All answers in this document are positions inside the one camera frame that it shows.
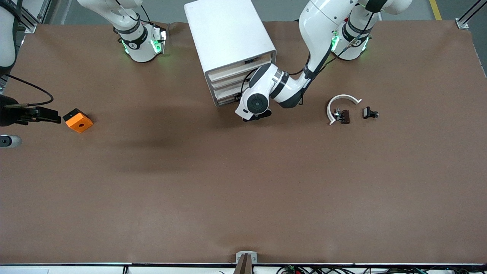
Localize white curved plastic ring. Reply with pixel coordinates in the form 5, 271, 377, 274
326, 94, 362, 126

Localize tangled black cables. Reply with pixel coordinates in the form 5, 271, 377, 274
276, 264, 487, 274

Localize orange and black block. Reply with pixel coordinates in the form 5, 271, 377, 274
62, 108, 94, 134

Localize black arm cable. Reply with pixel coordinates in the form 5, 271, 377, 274
0, 73, 54, 108
302, 8, 381, 82

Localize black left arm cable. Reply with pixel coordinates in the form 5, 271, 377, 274
302, 8, 381, 82

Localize grey metal bracket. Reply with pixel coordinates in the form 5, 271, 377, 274
236, 251, 258, 264

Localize brown table cover sheet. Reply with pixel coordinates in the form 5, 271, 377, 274
0, 19, 487, 265

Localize aluminium frame profile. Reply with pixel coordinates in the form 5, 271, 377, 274
455, 0, 487, 30
15, 0, 52, 34

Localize white table edge rail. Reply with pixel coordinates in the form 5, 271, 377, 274
0, 263, 487, 274

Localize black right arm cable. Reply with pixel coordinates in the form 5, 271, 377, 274
0, 73, 54, 108

